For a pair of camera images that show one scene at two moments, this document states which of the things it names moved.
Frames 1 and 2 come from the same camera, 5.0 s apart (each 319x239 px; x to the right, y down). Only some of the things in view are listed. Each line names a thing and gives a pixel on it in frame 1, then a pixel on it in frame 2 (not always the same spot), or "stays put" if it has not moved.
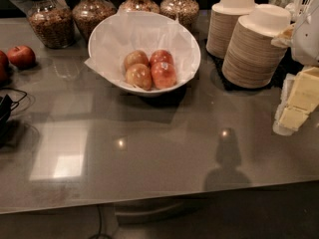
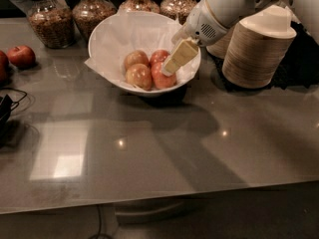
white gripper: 307,39 → 201,23
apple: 136,57 stays put
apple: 162,75 stays put
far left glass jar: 50,20 stays put
